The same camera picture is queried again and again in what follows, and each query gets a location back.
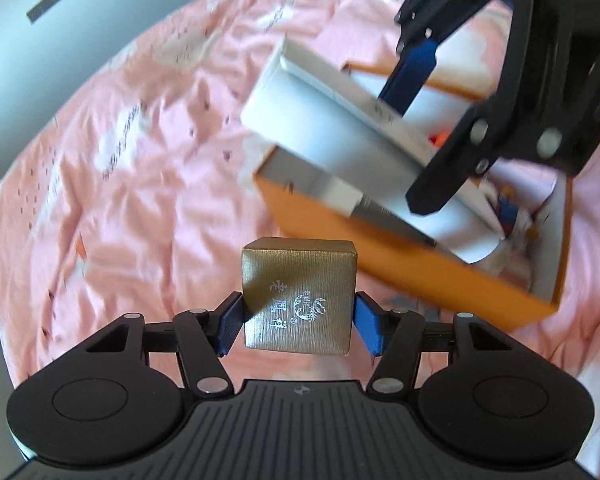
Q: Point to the pink printed blanket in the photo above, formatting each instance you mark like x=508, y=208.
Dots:
x=155, y=160

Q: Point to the brown calico plush toy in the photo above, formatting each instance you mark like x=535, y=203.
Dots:
x=515, y=217

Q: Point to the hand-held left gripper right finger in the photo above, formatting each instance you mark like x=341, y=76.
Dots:
x=368, y=327

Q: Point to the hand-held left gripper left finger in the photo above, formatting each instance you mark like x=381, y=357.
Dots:
x=230, y=325

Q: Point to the long white box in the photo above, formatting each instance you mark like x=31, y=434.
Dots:
x=340, y=135

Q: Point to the orange crochet ball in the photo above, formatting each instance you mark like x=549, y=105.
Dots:
x=440, y=138

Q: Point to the gold cube box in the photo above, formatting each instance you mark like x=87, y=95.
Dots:
x=300, y=300

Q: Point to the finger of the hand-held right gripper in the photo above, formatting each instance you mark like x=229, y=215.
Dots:
x=530, y=125
x=411, y=77

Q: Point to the orange storage box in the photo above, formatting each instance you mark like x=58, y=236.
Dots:
x=430, y=280

